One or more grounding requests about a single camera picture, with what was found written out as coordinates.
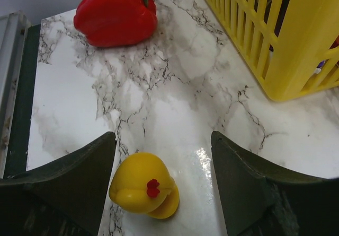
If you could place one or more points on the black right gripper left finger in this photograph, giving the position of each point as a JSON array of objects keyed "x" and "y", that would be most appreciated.
[{"x": 63, "y": 197}]

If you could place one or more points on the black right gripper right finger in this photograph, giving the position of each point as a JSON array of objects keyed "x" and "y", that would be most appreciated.
[{"x": 259, "y": 197}]

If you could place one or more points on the yellow duck toy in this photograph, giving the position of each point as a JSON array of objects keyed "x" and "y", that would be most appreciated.
[{"x": 142, "y": 184}]

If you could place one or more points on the yellow plastic basket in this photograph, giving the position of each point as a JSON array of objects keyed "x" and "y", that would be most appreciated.
[{"x": 291, "y": 46}]

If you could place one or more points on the red bell pepper toy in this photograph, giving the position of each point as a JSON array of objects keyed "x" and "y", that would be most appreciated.
[{"x": 115, "y": 23}]

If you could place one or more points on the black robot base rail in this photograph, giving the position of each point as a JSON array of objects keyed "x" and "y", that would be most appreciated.
[{"x": 17, "y": 153}]

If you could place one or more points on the aluminium frame rail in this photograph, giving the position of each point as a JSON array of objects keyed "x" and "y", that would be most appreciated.
[{"x": 13, "y": 28}]

